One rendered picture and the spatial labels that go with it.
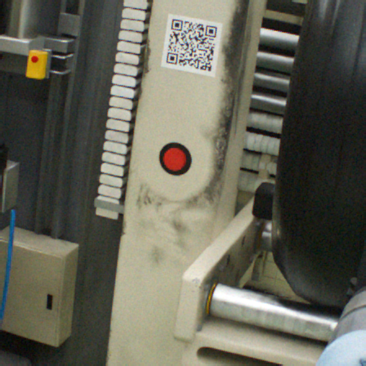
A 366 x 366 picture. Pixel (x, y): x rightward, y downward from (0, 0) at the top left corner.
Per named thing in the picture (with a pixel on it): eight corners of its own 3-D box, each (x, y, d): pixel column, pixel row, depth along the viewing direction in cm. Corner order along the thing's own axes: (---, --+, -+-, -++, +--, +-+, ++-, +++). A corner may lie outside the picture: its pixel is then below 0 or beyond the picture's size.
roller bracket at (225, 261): (171, 340, 138) (180, 274, 135) (246, 247, 175) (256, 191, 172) (194, 346, 138) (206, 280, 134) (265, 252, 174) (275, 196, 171)
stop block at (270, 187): (249, 217, 161) (255, 187, 159) (257, 208, 165) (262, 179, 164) (274, 223, 160) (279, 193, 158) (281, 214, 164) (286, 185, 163)
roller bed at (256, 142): (197, 185, 186) (221, 20, 177) (220, 164, 200) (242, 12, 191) (305, 210, 181) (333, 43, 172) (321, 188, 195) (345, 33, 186)
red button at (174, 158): (162, 168, 144) (164, 146, 143) (166, 165, 146) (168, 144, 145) (183, 173, 143) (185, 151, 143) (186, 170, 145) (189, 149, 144)
